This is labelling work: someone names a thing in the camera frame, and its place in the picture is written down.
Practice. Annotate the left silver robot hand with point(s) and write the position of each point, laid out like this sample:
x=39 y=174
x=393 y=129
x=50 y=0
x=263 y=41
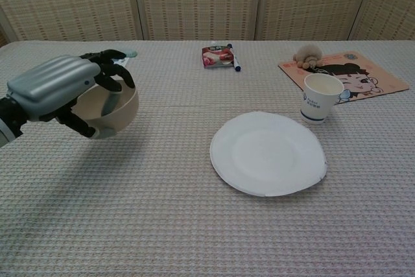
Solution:
x=52 y=79

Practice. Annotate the beige bowl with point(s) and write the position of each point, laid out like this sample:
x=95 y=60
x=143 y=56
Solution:
x=129 y=108

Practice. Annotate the white paper cup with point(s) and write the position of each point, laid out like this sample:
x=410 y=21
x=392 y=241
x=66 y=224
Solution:
x=313 y=105

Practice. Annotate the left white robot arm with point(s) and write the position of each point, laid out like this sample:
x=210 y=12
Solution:
x=6 y=124

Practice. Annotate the white paper plate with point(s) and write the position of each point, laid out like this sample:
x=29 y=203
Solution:
x=266 y=157

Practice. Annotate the palace photo postcard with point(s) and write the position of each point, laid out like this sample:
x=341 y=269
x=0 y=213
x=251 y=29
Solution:
x=122 y=62

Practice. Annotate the red snack pouch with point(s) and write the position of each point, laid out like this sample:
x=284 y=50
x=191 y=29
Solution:
x=214 y=58

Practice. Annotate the woven folding screen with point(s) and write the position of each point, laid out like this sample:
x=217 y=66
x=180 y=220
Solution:
x=201 y=1

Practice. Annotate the beige woven tablecloth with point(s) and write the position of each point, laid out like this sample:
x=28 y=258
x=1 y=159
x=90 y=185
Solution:
x=162 y=209

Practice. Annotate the blue marker pen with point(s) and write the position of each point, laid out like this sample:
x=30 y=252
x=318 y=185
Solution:
x=236 y=61

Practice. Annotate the beige plush toy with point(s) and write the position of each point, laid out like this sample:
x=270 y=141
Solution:
x=308 y=52

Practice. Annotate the cartoon girl mouse pad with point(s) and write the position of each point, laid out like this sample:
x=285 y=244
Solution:
x=384 y=77

